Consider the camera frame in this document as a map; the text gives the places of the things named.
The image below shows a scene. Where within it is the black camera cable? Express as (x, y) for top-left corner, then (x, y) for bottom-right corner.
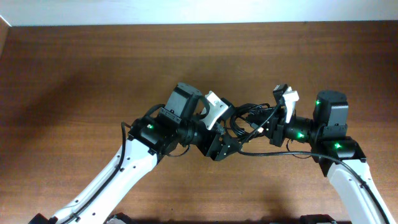
(60, 121), (131, 224)
(238, 98), (392, 224)

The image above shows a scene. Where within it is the thick black cable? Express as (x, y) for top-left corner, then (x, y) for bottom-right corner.
(228, 102), (274, 139)

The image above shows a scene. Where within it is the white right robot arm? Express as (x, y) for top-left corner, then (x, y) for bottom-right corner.
(264, 88), (395, 223)

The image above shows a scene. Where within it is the thin black usb cable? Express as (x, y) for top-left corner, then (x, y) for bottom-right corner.
(245, 114), (265, 134)

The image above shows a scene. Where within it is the black right camera cable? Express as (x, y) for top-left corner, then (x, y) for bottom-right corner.
(238, 98), (392, 224)

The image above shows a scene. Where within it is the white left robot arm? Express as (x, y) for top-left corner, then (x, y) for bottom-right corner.
(29, 83), (233, 224)

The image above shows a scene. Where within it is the black left camera cable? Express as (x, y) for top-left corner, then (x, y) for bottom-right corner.
(60, 121), (131, 224)

